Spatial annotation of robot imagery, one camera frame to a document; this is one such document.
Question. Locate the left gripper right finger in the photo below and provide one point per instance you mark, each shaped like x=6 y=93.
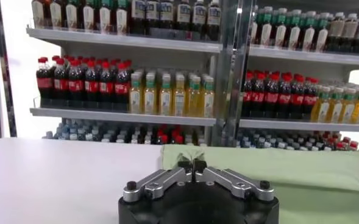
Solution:
x=231 y=182

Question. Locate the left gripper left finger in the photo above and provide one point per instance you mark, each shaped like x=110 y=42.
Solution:
x=161 y=182

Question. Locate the light green polo shirt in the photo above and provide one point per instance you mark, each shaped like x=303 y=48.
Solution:
x=289 y=170

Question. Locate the red cap cola bottle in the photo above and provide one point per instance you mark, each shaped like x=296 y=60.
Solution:
x=122 y=89
x=309 y=100
x=44 y=83
x=76 y=86
x=106 y=88
x=91 y=87
x=297 y=100
x=61 y=85
x=284 y=99
x=247 y=97
x=258 y=98
x=164 y=139
x=271 y=98
x=179 y=139

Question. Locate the grey metal shelving unit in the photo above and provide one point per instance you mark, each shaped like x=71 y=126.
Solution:
x=289 y=124
x=121 y=116

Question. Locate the dark bottle beige label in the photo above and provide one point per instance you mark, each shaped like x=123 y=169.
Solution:
x=336 y=29
x=350 y=30

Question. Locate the black window frame post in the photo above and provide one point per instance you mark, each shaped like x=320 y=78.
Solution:
x=6 y=79

